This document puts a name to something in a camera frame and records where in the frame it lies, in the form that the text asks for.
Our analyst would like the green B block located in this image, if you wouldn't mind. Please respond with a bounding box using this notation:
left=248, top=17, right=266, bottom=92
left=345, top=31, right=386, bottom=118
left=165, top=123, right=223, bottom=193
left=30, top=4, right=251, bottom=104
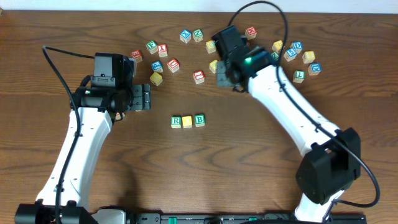
left=194, top=114, right=206, bottom=127

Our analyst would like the green R block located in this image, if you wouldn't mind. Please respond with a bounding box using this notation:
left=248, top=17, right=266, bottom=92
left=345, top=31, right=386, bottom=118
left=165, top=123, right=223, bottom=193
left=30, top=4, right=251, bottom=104
left=170, top=116, right=182, bottom=128

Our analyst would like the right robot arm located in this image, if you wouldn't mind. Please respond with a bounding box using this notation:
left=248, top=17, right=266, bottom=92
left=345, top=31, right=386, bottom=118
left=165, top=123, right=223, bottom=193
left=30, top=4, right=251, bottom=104
left=212, top=26, right=361, bottom=223

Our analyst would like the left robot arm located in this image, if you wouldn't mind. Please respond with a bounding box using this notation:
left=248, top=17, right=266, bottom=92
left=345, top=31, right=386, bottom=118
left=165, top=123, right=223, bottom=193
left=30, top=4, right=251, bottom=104
left=14, top=53, right=150, bottom=224

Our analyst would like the red H block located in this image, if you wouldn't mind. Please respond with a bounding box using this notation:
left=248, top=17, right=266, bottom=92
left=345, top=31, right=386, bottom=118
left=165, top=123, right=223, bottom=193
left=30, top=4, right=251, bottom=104
left=245, top=27, right=257, bottom=40

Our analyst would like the red block upper left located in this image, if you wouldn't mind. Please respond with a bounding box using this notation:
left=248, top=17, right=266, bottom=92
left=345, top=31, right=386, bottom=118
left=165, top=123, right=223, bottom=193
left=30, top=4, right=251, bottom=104
left=131, top=50, right=143, bottom=63

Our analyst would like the green N block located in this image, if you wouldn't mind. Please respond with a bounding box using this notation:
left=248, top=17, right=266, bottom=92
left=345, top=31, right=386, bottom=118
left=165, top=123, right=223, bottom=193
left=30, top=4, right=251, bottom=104
left=192, top=29, right=203, bottom=42

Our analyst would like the blue X block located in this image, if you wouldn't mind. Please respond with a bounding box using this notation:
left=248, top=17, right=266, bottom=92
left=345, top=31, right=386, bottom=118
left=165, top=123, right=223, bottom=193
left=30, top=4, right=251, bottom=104
left=179, top=29, right=192, bottom=44

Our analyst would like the red I block centre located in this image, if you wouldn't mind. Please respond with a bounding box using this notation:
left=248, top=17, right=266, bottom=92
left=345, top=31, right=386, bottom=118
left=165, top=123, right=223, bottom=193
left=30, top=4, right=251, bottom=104
left=193, top=70, right=205, bottom=84

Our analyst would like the blue P block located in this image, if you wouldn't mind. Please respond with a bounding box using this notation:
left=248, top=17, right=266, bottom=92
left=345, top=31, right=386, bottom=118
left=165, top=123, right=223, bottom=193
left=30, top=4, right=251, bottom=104
left=151, top=60, right=163, bottom=73

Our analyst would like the green Z block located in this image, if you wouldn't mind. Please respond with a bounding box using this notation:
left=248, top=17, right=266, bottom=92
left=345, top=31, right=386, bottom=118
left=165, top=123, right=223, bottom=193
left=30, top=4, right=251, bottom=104
left=271, top=52, right=279, bottom=60

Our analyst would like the green F block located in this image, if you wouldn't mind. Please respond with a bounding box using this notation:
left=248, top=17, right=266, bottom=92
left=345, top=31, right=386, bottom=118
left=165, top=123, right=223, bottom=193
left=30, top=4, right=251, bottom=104
left=146, top=40, right=158, bottom=54

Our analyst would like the red U block lower left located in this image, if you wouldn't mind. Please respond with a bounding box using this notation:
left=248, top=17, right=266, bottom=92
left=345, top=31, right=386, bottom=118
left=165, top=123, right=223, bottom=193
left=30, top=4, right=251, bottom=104
left=114, top=113, right=125, bottom=121

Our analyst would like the red u block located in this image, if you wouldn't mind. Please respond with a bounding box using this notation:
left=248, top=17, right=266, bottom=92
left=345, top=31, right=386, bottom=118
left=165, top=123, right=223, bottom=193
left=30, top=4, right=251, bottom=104
left=114, top=113, right=125, bottom=121
left=167, top=58, right=180, bottom=73

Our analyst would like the red Y block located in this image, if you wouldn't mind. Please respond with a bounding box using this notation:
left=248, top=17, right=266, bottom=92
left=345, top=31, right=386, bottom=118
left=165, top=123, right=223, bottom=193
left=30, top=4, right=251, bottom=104
left=157, top=44, right=168, bottom=57

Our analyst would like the red U block upper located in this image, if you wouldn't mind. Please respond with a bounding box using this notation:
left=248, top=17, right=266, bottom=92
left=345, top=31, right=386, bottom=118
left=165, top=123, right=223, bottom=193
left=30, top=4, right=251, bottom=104
left=167, top=58, right=180, bottom=73

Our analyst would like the blue 5 block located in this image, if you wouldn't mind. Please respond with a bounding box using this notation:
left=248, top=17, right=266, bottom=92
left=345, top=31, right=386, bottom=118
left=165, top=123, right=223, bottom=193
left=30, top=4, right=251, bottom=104
left=284, top=48, right=297, bottom=62

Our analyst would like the blue D block upper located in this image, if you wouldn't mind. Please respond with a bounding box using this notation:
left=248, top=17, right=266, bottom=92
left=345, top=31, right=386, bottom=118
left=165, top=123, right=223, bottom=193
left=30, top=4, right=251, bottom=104
left=290, top=41, right=303, bottom=54

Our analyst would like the blue d block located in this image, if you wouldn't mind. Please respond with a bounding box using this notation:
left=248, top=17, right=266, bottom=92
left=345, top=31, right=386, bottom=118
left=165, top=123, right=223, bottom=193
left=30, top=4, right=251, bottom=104
left=308, top=63, right=322, bottom=76
left=290, top=41, right=303, bottom=54

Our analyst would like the green L block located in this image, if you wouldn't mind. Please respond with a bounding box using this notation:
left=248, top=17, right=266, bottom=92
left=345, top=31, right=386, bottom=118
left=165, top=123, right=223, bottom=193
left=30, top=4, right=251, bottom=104
left=292, top=70, right=305, bottom=83

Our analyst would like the yellow 8 block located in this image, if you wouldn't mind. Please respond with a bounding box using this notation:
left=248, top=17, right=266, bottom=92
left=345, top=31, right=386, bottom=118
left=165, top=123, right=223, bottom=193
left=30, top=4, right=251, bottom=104
left=302, top=51, right=315, bottom=64

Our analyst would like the blue D block right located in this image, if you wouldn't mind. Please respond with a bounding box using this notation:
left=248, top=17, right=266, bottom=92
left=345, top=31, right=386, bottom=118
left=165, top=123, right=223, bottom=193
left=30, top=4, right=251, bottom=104
left=308, top=63, right=322, bottom=76

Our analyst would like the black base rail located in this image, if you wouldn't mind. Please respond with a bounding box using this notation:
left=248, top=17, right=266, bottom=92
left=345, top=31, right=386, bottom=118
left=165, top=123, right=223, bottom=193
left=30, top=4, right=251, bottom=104
left=90, top=212, right=368, bottom=224

